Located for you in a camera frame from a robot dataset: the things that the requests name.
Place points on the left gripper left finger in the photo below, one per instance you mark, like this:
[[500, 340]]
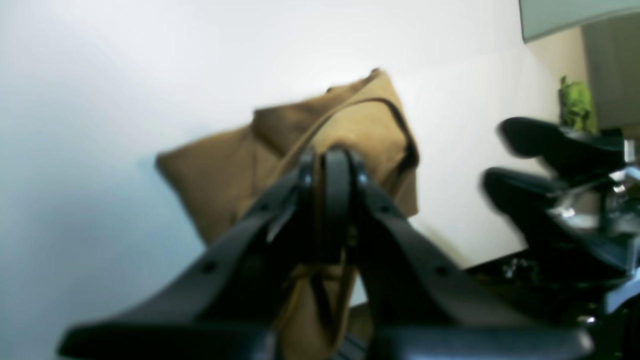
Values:
[[225, 304]]

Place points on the grey plastic bin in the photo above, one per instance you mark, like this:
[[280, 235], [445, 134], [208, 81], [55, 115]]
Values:
[[542, 18]]

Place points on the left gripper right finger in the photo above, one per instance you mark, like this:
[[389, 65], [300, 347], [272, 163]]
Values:
[[423, 306]]

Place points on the green object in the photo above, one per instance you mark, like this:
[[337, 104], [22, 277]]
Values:
[[577, 110]]

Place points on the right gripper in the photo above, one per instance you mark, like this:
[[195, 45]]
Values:
[[567, 220]]

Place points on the brown t-shirt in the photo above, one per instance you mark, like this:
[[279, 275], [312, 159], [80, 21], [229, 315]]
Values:
[[219, 177]]

